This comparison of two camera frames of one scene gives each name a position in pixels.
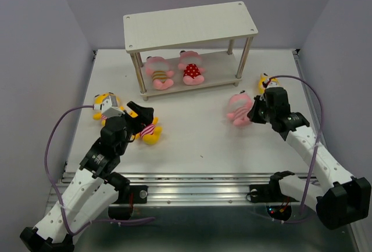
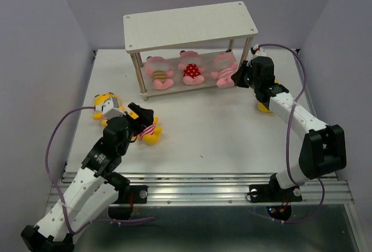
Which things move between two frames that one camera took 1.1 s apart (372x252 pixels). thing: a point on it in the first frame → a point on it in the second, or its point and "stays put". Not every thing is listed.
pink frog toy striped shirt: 240,104 → 226,65
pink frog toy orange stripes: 158,68 stays put
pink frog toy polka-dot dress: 190,63 stays put
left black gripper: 145,114 stays put
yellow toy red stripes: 150,134 stays put
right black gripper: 252,114 → 238,75
